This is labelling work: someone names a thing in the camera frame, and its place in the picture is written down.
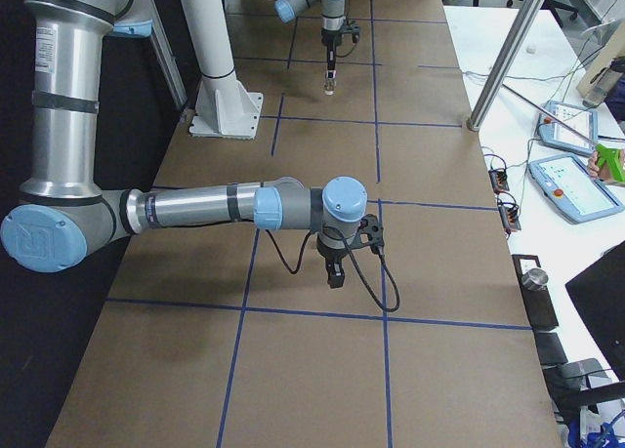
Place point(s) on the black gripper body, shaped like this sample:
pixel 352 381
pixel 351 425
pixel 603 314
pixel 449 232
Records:
pixel 329 258
pixel 330 41

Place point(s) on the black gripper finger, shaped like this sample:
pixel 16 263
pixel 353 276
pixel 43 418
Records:
pixel 335 276
pixel 331 64

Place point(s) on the white brass PPR valve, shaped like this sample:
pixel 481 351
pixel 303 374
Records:
pixel 329 86

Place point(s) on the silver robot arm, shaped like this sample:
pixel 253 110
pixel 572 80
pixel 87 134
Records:
pixel 65 216
pixel 334 26

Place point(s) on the person hand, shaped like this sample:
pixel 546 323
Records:
pixel 598 172

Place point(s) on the near orange black connector box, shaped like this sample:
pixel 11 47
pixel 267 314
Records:
pixel 510 216

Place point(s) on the orange black connector box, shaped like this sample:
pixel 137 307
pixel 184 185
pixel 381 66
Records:
pixel 499 180
pixel 510 216

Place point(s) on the far orange black connector box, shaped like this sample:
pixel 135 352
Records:
pixel 499 180

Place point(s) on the silver cylinder weight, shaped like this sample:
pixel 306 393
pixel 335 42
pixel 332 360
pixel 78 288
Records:
pixel 534 279

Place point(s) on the near teach pendant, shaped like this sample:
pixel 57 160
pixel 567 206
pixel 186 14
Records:
pixel 565 182

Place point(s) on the black monitor corner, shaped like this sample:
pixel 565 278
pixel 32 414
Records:
pixel 597 294

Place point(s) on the green handheld tool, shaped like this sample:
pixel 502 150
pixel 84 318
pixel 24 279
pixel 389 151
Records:
pixel 612 157

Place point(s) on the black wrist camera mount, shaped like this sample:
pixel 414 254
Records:
pixel 369 233

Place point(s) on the white pedestal column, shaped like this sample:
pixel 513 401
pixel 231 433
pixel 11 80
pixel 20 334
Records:
pixel 223 108

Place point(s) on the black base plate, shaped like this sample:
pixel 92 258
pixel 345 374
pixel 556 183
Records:
pixel 538 304

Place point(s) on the aluminium frame post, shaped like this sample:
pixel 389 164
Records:
pixel 511 46

